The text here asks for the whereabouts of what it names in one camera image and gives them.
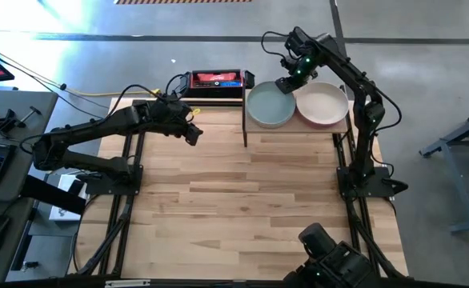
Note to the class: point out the black clamp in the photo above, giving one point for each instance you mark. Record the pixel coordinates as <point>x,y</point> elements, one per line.
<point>6,122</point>

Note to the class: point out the black panel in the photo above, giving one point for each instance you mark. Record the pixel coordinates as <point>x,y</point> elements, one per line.
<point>50,198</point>

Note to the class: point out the red and black box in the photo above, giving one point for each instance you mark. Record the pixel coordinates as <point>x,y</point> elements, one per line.
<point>214,78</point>

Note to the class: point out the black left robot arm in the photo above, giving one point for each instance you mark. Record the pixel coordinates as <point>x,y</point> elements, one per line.
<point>90,130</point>

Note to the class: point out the teal plate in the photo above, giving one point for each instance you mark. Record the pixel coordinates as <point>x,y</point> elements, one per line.
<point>270,104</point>

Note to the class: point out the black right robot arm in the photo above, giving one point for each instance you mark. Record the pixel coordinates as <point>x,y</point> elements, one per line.
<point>354,76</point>

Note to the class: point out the blue grey metal stand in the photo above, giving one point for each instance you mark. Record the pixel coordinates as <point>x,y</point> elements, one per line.
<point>458,184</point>

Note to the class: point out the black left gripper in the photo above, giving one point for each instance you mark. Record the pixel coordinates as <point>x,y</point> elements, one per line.
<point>166,116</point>

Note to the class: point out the silver bracket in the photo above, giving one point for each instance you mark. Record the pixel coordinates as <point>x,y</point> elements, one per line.
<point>127,283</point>

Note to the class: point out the grey desk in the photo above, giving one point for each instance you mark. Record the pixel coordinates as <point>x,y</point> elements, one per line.
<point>46,108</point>

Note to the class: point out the black dish rack frame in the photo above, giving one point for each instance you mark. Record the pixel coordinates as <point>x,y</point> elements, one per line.
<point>252,129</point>

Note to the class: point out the white box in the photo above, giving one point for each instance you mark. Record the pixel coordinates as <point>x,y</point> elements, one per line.
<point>64,214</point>

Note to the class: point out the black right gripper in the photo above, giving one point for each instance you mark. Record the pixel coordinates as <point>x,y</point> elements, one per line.
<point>301,68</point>

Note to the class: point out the light peach plate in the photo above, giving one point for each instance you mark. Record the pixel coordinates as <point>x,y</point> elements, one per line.
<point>322,104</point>

